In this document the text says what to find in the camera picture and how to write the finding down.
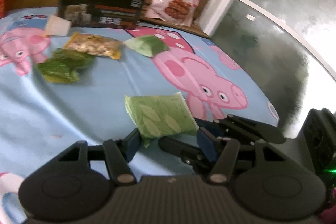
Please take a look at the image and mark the light green pastry packet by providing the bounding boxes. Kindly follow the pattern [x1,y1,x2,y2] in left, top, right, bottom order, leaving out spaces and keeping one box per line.
[123,35,169,57]

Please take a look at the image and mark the Peppa Pig bed sheet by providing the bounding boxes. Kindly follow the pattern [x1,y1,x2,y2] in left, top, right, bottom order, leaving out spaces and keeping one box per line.
[1,7,279,223]

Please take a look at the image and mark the yellow nut snack packet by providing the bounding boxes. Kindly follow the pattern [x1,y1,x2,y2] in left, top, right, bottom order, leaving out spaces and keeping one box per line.
[63,32,122,60]

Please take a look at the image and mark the green candy bag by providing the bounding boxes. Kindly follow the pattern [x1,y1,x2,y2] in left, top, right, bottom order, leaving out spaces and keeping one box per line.
[36,48,95,84]

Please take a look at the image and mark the black cardboard storage box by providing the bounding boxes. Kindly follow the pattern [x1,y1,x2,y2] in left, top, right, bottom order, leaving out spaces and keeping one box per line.
[57,0,145,29]

